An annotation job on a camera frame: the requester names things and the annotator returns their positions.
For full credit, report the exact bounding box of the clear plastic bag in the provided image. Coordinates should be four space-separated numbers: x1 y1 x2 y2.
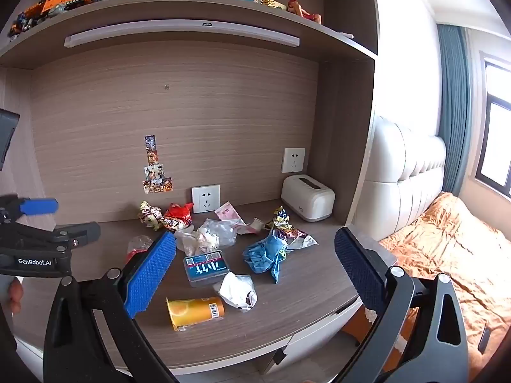
174 218 237 257

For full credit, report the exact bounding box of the red clear small packet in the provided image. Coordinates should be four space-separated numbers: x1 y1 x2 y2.
126 235 155 265

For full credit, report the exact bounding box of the white red wrapper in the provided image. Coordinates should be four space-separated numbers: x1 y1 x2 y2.
139 201 164 231

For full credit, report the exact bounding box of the small pink white wrapper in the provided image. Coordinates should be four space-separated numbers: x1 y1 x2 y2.
235 217 267 235

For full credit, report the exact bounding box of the red white snack packet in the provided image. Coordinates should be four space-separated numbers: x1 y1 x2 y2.
160 217 193 233

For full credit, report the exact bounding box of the white desk drawer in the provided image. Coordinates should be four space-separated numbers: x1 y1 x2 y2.
255 296 365 376

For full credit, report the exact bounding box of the small black object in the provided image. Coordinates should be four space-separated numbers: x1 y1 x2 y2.
477 323 492 354

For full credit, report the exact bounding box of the white wall socket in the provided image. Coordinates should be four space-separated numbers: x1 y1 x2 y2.
281 147 306 175
191 184 221 214

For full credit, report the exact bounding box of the white light bar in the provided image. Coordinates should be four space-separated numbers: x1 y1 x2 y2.
63 19 301 49

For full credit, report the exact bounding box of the small toy vehicle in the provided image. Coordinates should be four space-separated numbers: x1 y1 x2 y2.
10 2 50 37

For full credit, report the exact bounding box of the white toaster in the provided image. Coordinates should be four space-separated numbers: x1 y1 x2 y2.
280 174 336 223

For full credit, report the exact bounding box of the teal curtain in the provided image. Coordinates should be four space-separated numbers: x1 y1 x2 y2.
436 23 474 201

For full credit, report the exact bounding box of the gold purple snack packet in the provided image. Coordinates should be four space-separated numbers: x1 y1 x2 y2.
271 206 318 250

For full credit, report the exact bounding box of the window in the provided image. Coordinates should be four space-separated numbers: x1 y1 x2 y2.
474 51 511 201

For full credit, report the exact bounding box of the white padded headboard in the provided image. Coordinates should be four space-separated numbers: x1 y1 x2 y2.
360 115 447 245

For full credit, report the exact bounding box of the column of cartoon stickers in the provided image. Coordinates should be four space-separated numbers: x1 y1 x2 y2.
142 135 173 194

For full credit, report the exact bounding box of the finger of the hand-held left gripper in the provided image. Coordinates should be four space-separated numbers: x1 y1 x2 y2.
0 195 60 224
0 222 101 257

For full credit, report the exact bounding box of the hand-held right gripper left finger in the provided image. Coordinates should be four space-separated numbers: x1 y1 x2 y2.
44 230 180 383

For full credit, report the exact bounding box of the red toy figurine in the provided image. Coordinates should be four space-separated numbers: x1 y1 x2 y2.
287 0 323 25

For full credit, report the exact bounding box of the person's left hand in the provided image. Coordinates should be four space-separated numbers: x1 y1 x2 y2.
8 278 24 315

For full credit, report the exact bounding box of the blue tissue packet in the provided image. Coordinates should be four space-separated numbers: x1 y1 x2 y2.
183 250 231 288

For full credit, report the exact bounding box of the blue plastic bag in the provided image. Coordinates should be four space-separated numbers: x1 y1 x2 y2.
242 233 288 284

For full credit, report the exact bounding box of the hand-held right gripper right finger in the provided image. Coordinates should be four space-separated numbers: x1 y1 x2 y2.
334 227 469 383

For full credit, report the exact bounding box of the red snack bag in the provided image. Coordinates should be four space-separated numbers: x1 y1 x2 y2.
164 203 195 224

